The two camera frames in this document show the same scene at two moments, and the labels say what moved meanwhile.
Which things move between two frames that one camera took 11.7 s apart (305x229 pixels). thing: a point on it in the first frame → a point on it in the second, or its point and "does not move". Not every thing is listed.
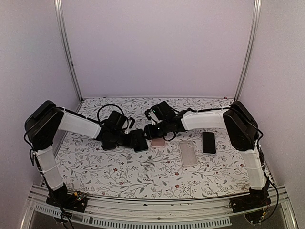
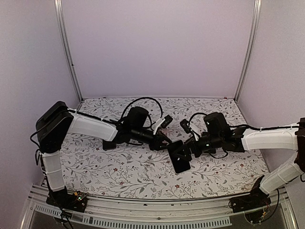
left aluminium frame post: [62, 36] does not move
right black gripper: [151, 134] → [198, 153]
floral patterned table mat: [197, 163] does not move
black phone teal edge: [138, 140] → [181, 163]
